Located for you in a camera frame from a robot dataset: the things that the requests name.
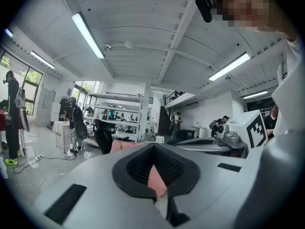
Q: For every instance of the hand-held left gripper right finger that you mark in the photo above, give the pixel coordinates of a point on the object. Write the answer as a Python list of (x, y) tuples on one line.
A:
[(209, 182)]

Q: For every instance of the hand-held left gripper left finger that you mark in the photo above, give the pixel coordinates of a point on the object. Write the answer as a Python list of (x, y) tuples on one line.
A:
[(95, 175)]

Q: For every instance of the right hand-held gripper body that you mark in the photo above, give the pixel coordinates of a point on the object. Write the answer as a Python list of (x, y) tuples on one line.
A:
[(238, 132)]

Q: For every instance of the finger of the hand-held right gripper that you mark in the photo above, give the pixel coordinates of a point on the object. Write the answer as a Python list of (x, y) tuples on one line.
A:
[(202, 142)]

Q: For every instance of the black office chair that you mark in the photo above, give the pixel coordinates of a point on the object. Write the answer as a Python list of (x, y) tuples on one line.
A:
[(104, 137)]

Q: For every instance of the long ceiling light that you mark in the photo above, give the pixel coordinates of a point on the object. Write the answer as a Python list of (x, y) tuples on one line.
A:
[(230, 66), (9, 33), (255, 94), (43, 59), (88, 36)]

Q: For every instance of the black staircase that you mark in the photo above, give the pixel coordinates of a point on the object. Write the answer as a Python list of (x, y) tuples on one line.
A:
[(165, 120)]

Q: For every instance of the checked cloth table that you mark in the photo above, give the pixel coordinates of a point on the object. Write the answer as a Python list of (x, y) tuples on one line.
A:
[(62, 133)]

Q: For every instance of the white power strip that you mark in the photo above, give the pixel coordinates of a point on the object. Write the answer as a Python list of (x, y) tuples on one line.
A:
[(38, 157)]

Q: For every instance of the white metal shelving rack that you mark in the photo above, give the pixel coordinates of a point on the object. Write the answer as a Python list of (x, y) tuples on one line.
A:
[(114, 108)]

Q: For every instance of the person's white shirt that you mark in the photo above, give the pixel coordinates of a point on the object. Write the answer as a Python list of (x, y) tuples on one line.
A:
[(293, 85)]

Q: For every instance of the black framed window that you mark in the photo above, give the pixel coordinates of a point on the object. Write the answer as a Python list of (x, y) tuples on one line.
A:
[(31, 85), (87, 89)]

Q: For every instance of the white ceiling dome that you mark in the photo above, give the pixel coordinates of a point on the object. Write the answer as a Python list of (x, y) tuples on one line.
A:
[(130, 44)]

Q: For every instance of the person's head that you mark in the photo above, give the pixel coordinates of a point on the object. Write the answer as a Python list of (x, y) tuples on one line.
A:
[(250, 8)]

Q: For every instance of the black head camera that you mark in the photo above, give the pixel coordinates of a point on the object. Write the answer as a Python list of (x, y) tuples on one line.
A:
[(205, 7)]

